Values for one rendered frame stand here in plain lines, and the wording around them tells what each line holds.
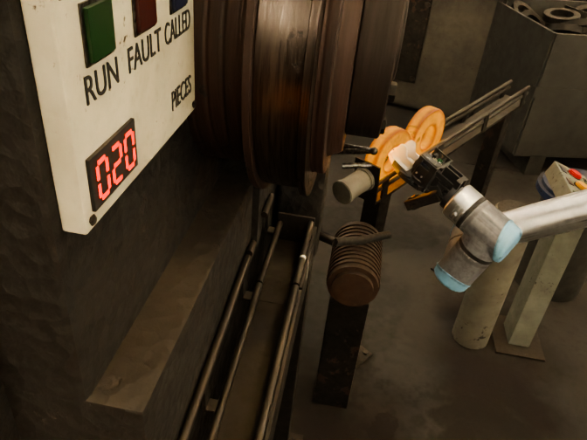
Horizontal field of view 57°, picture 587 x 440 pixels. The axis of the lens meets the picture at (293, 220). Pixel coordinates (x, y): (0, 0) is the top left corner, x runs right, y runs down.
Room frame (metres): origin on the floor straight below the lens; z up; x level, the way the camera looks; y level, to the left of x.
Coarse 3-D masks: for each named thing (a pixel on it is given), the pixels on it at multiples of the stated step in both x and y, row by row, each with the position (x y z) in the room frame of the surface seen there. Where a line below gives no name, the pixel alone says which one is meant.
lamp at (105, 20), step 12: (108, 0) 0.38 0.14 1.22; (84, 12) 0.35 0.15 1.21; (96, 12) 0.37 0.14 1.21; (108, 12) 0.38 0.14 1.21; (96, 24) 0.36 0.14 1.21; (108, 24) 0.38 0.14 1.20; (96, 36) 0.36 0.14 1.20; (108, 36) 0.38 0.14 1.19; (96, 48) 0.36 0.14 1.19; (108, 48) 0.38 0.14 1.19; (96, 60) 0.36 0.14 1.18
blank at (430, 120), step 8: (424, 112) 1.32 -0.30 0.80; (432, 112) 1.33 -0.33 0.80; (440, 112) 1.36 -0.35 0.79; (416, 120) 1.30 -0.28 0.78; (424, 120) 1.30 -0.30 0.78; (432, 120) 1.33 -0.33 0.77; (440, 120) 1.37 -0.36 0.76; (408, 128) 1.30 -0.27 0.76; (416, 128) 1.29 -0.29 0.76; (424, 128) 1.31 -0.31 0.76; (432, 128) 1.36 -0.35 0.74; (440, 128) 1.37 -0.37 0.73; (416, 136) 1.28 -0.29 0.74; (424, 136) 1.37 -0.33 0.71; (432, 136) 1.36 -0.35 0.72; (440, 136) 1.38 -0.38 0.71; (416, 144) 1.29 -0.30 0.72; (424, 144) 1.35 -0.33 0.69; (432, 144) 1.36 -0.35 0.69; (416, 152) 1.30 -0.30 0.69
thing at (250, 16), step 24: (216, 0) 0.60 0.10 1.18; (240, 0) 0.60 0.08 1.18; (216, 24) 0.59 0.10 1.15; (240, 24) 0.59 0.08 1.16; (216, 48) 0.59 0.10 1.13; (240, 48) 0.59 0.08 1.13; (216, 72) 0.59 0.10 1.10; (240, 72) 0.59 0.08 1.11; (216, 96) 0.59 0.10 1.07; (240, 96) 0.59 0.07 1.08; (192, 120) 0.61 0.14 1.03; (216, 120) 0.61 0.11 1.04; (240, 120) 0.60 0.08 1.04; (216, 144) 0.64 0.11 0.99; (240, 144) 0.62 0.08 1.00
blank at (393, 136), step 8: (392, 128) 1.22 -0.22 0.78; (400, 128) 1.23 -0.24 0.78; (384, 136) 1.20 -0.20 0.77; (392, 136) 1.20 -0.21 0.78; (400, 136) 1.22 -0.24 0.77; (408, 136) 1.25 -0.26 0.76; (376, 144) 1.18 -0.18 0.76; (384, 144) 1.18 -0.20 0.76; (392, 144) 1.20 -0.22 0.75; (384, 152) 1.18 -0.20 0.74; (368, 160) 1.17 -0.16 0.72; (376, 160) 1.16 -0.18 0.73; (384, 160) 1.19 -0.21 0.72; (384, 168) 1.22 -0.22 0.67; (392, 168) 1.23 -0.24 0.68
